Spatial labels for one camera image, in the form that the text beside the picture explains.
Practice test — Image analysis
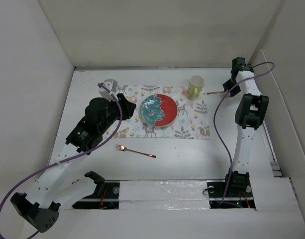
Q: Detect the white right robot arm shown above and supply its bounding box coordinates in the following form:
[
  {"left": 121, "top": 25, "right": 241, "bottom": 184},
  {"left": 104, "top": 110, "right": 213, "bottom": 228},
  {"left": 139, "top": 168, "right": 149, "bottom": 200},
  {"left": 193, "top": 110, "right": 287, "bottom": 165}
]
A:
[{"left": 223, "top": 57, "right": 269, "bottom": 197}]

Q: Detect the patterned animal print cloth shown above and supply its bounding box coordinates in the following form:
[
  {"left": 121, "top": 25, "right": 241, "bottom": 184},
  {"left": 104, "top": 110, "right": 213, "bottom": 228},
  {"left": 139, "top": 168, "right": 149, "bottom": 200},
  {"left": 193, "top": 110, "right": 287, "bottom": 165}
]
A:
[{"left": 104, "top": 85, "right": 210, "bottom": 139}]

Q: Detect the metal table edge rail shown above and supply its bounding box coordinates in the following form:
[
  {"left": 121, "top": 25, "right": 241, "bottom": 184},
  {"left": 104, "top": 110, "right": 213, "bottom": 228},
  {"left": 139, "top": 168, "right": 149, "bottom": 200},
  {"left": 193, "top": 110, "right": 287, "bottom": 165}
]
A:
[{"left": 74, "top": 66, "right": 231, "bottom": 71}]

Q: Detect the copper fork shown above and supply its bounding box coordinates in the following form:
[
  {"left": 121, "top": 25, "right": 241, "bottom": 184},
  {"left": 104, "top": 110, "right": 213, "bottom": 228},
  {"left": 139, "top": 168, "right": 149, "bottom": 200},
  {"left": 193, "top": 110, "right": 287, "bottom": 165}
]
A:
[{"left": 115, "top": 144, "right": 156, "bottom": 158}]

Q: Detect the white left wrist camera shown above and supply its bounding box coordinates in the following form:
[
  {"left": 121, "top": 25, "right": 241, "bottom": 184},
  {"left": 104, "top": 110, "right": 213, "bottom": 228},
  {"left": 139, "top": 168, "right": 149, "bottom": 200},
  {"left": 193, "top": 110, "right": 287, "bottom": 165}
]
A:
[{"left": 98, "top": 79, "right": 118, "bottom": 101}]

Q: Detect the red and teal plate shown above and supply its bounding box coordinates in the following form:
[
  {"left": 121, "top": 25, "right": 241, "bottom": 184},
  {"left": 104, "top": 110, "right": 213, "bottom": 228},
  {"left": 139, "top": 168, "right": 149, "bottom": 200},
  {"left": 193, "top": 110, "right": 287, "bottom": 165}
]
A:
[{"left": 139, "top": 94, "right": 178, "bottom": 127}]

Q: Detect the yellow translucent mug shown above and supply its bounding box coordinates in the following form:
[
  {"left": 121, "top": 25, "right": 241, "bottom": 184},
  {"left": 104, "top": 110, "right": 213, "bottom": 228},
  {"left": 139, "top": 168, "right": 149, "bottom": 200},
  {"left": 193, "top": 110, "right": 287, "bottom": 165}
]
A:
[{"left": 187, "top": 75, "right": 205, "bottom": 99}]

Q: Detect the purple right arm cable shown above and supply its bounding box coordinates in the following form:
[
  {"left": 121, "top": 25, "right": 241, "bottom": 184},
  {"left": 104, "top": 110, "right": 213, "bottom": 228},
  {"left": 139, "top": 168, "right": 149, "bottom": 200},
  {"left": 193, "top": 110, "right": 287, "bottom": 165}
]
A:
[{"left": 213, "top": 61, "right": 276, "bottom": 206}]

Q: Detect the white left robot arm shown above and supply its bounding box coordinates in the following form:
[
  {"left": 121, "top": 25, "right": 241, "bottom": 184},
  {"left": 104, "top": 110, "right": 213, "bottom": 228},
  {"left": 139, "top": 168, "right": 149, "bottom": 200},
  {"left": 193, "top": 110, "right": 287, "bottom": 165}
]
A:
[{"left": 10, "top": 94, "right": 136, "bottom": 233}]

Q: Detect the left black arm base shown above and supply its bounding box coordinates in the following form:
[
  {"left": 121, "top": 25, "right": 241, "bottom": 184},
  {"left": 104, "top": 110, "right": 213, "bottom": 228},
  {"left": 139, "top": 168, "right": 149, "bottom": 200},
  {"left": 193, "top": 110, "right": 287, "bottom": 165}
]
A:
[{"left": 72, "top": 171, "right": 120, "bottom": 210}]

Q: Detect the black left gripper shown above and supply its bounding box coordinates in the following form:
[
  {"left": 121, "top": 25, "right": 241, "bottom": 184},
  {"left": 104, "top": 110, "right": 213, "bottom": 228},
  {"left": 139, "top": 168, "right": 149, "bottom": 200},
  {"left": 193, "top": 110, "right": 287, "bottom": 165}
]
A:
[{"left": 99, "top": 94, "right": 136, "bottom": 133}]

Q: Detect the copper spoon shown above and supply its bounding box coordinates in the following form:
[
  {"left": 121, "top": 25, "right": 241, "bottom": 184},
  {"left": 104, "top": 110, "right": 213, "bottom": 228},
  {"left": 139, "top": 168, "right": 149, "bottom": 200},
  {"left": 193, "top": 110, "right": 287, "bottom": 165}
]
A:
[{"left": 206, "top": 91, "right": 225, "bottom": 95}]

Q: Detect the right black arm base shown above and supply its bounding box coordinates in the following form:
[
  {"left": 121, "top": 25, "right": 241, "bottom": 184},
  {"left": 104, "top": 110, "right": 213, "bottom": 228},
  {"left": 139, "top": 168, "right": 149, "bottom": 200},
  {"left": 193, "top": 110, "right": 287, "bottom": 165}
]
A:
[{"left": 203, "top": 180, "right": 256, "bottom": 209}]

